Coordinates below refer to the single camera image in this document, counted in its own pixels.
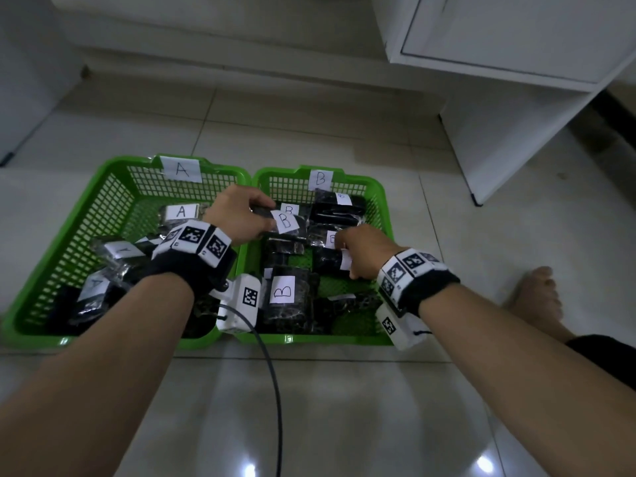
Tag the person's right leg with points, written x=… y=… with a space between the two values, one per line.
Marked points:
x=561 y=330

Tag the white desk cabinet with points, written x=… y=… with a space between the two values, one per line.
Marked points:
x=497 y=129

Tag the green plastic basket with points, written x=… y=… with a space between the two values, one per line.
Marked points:
x=323 y=338
x=99 y=340

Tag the white desk side panel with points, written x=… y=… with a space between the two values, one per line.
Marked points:
x=35 y=69

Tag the person's left hand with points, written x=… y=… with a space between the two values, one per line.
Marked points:
x=236 y=213

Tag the person's left forearm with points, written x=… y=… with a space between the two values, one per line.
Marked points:
x=99 y=382

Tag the person's right foot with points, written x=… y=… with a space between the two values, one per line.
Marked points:
x=536 y=298

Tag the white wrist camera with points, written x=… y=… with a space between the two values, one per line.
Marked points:
x=407 y=332
x=238 y=312

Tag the black furniture frame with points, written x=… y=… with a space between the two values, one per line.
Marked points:
x=611 y=124

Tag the person's right forearm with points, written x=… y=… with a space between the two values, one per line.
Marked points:
x=521 y=392

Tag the person's right hand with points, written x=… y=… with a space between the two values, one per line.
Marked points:
x=372 y=250

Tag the black wristband with marker tags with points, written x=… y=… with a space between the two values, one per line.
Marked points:
x=184 y=268
x=427 y=288

